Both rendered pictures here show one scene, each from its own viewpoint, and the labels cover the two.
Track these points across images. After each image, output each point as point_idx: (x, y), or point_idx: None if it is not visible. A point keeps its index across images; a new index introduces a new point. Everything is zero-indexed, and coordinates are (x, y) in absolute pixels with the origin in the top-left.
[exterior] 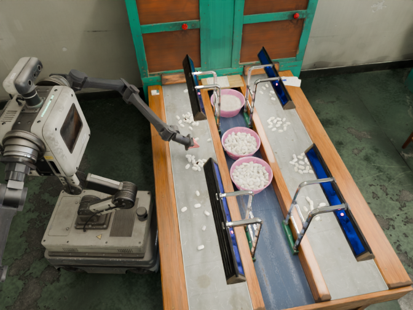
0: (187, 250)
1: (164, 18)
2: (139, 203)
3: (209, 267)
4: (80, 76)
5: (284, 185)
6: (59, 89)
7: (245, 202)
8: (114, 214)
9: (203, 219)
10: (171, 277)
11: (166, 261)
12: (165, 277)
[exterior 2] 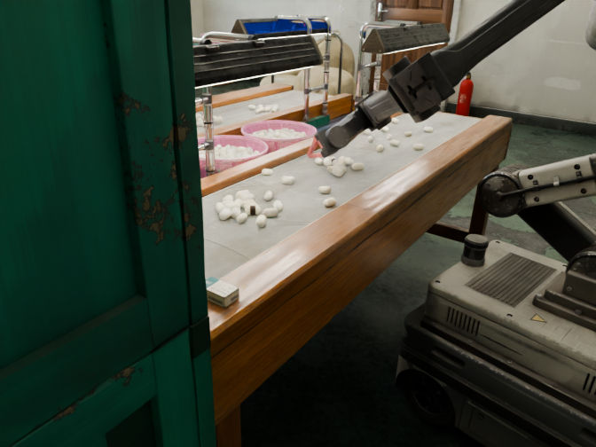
0: (446, 136)
1: None
2: (469, 278)
3: (430, 125)
4: None
5: (262, 116)
6: None
7: None
8: (537, 288)
9: (400, 139)
10: (484, 126)
11: (482, 131)
12: (492, 128)
